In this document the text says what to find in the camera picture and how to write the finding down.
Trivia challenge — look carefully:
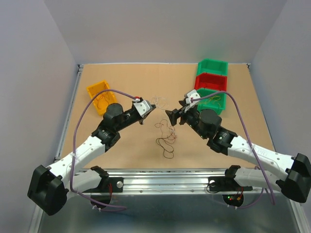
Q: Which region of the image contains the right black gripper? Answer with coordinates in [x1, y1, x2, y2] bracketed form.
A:
[165, 100, 207, 139]

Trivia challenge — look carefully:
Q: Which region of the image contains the red wire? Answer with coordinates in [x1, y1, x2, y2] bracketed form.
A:
[155, 118, 177, 141]

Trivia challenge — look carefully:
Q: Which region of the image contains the brown wire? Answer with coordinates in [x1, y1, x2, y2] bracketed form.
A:
[155, 137, 175, 160]

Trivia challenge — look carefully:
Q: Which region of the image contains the yellow wire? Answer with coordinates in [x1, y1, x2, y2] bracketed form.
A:
[201, 95, 223, 107]

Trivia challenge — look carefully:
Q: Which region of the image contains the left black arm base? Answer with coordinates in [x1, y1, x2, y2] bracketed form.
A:
[83, 177, 124, 193]

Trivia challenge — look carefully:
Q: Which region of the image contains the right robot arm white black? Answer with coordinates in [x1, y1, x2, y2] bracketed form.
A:
[166, 109, 311, 203]

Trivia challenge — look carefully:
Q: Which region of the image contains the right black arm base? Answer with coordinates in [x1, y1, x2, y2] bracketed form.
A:
[207, 176, 253, 192]

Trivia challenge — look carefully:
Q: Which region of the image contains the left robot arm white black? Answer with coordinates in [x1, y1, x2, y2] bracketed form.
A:
[27, 100, 156, 216]

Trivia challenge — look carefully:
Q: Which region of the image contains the near green plastic bin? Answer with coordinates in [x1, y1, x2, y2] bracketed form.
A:
[197, 88, 226, 115]

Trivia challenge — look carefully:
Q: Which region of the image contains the green plastic bin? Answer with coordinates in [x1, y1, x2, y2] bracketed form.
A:
[197, 88, 226, 115]
[196, 59, 228, 76]

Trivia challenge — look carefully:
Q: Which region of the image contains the red plastic bin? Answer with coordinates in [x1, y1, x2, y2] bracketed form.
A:
[194, 73, 227, 91]

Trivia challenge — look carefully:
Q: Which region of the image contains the yellow plastic bin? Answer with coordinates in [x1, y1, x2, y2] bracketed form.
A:
[86, 80, 117, 116]

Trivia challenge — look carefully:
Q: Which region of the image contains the far green plastic bin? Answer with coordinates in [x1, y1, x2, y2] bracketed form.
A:
[196, 59, 228, 76]

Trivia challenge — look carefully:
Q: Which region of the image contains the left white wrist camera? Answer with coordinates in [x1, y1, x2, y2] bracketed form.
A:
[133, 99, 149, 118]

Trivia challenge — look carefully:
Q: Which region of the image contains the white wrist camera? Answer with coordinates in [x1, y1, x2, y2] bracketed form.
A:
[179, 89, 200, 113]
[133, 99, 149, 118]

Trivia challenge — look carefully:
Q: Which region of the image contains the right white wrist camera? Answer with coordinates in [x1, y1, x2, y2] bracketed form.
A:
[179, 89, 200, 113]

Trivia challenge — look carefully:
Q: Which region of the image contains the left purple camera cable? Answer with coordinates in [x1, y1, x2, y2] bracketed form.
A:
[69, 89, 139, 212]

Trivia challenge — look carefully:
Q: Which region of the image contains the aluminium mounting rail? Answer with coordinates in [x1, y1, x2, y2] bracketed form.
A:
[40, 168, 301, 195]

